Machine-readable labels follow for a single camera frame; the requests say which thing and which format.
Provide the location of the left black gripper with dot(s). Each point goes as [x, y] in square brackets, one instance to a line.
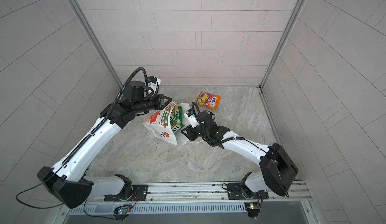
[166, 103]

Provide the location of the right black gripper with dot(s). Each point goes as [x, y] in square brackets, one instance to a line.
[190, 135]

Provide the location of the green Fox's candy packet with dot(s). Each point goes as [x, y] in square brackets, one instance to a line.
[176, 119]

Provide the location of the white floral paper bag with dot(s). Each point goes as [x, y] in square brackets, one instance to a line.
[159, 126]

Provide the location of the orange Fox's candy packet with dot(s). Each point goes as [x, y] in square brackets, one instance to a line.
[208, 100]

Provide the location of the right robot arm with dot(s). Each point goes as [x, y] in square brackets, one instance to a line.
[277, 170]

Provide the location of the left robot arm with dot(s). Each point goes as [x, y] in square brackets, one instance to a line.
[67, 180]

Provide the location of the right circuit board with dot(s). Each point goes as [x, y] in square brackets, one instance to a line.
[253, 209]

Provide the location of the circuit board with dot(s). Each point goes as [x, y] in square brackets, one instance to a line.
[253, 209]
[122, 210]

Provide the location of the left circuit board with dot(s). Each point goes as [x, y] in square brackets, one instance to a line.
[122, 210]

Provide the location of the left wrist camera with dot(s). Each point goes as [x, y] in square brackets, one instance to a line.
[153, 82]

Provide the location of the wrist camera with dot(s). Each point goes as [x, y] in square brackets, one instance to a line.
[191, 117]
[153, 82]

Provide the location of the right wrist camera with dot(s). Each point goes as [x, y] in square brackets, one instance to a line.
[191, 117]

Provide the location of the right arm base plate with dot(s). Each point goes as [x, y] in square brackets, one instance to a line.
[236, 191]

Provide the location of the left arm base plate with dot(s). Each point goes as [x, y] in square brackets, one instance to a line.
[137, 192]

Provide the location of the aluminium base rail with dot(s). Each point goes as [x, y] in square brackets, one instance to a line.
[183, 192]

